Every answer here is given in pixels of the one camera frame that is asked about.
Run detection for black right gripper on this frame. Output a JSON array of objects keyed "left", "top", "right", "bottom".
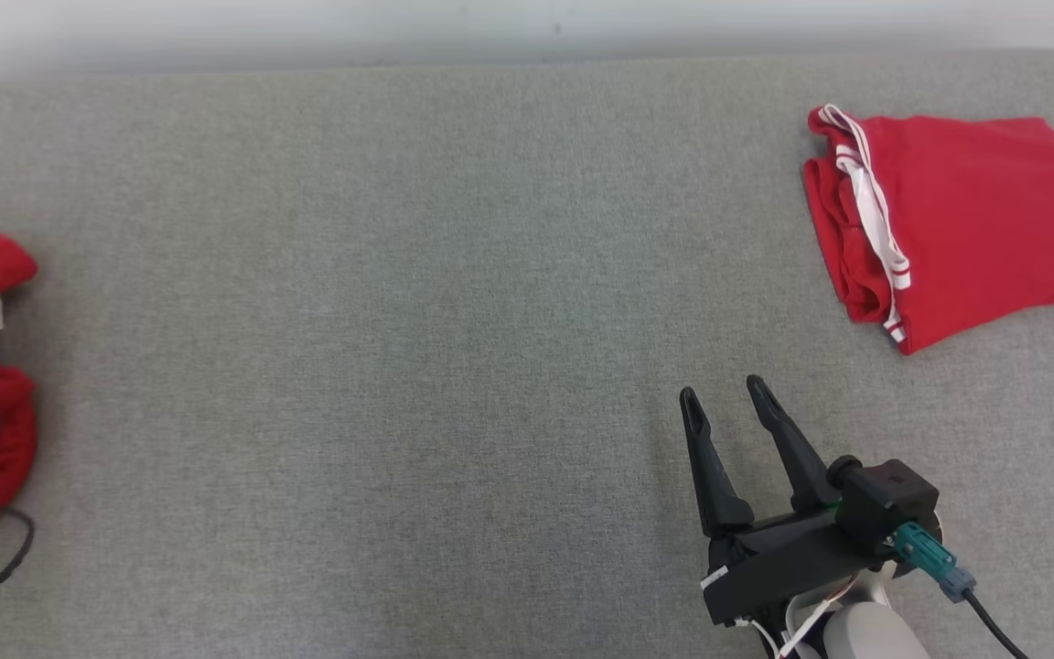
[{"left": 679, "top": 375, "right": 889, "bottom": 628}]

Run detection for red basketball jersey white sleeves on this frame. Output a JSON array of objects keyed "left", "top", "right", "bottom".
[{"left": 801, "top": 103, "right": 1054, "bottom": 356}]

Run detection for thin red white wires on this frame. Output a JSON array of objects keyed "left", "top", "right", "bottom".
[{"left": 736, "top": 577, "right": 862, "bottom": 659}]

